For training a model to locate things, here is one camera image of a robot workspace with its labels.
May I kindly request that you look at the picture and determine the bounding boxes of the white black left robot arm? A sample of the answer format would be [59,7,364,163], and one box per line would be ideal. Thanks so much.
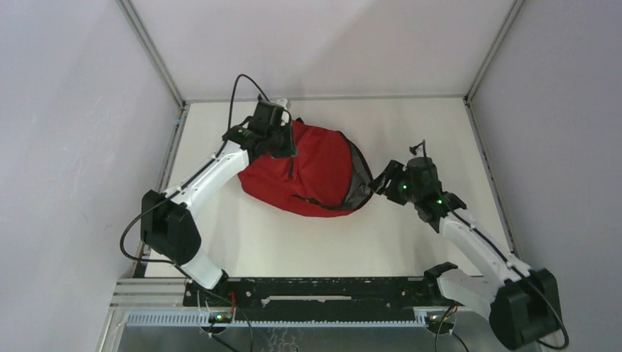
[139,98,297,306]

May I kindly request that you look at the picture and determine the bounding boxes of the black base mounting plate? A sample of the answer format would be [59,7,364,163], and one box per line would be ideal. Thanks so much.
[186,276,455,308]

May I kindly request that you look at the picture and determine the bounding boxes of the aluminium frame rail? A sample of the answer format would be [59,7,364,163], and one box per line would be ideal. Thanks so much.
[116,0,186,110]

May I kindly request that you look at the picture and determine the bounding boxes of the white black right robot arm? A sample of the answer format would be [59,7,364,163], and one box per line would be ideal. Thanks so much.
[370,156,570,351]

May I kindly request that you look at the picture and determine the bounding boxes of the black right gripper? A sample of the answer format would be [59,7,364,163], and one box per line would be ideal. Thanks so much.
[366,159,421,206]

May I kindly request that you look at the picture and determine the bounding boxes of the red student backpack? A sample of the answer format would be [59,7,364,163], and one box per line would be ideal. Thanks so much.
[238,119,373,218]

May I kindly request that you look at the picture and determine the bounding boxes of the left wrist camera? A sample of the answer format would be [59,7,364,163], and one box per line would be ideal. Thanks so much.
[275,98,290,110]

